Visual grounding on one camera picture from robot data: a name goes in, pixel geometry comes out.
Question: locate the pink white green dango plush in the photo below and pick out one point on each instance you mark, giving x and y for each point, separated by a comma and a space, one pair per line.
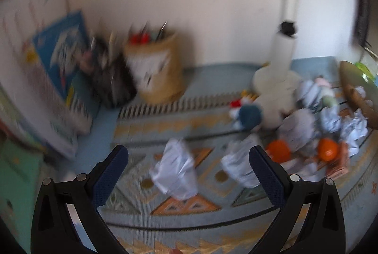
327, 100

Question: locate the cream plush toy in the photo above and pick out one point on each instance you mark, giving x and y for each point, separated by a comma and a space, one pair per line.
271, 112

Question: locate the black mesh pen holder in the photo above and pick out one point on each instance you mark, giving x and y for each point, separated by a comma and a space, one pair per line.
115, 85

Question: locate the bright green object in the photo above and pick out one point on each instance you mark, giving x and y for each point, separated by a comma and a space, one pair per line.
366, 69

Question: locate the wicker basket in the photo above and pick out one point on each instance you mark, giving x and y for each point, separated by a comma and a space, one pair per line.
350, 85

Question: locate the orange ball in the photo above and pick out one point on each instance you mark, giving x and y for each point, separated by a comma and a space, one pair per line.
279, 152
327, 150

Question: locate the white paper ball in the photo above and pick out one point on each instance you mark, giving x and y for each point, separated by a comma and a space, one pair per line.
295, 127
330, 119
239, 165
354, 131
174, 171
359, 92

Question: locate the tan cylinder pen holder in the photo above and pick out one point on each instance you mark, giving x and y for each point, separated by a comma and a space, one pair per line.
159, 70

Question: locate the blue book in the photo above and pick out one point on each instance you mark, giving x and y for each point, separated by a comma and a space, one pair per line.
59, 50

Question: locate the patterned blue rug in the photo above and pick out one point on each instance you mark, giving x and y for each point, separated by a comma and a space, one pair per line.
177, 218

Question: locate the large white book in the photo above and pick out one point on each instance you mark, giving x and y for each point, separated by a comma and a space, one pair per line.
17, 35

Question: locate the crumpled grey-blue paper ball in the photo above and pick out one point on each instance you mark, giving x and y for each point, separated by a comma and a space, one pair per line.
307, 91

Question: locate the red and white small toy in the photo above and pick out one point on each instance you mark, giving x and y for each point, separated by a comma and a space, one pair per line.
236, 103

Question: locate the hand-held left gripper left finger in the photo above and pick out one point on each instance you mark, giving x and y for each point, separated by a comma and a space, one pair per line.
110, 174

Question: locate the bunch of pens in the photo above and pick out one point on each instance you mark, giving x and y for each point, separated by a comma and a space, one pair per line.
138, 38

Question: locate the white fan stand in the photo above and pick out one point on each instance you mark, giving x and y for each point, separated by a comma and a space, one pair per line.
283, 50

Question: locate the small orange box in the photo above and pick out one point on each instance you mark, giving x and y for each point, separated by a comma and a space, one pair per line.
339, 165

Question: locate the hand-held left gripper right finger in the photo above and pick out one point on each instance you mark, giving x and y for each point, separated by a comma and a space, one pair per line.
268, 177

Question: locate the dark blue plush toy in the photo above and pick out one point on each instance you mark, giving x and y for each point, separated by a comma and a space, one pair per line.
249, 116

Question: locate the green box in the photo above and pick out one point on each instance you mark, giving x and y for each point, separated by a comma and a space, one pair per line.
17, 177

